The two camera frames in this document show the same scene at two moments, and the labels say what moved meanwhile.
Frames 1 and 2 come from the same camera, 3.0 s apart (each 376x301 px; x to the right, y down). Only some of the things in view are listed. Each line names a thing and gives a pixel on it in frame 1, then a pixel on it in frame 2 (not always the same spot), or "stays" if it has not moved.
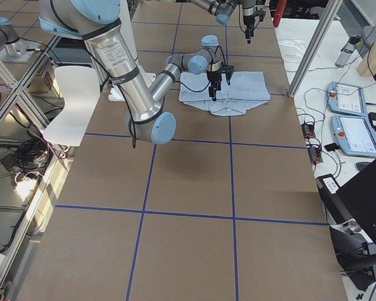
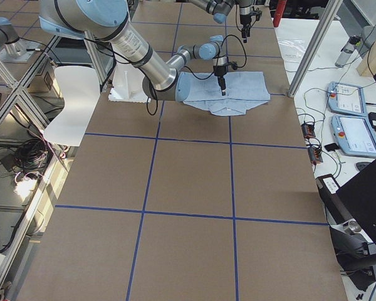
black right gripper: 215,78 to 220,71
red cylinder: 280,7 stays
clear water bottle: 347,51 stays
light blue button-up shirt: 246,89 stays
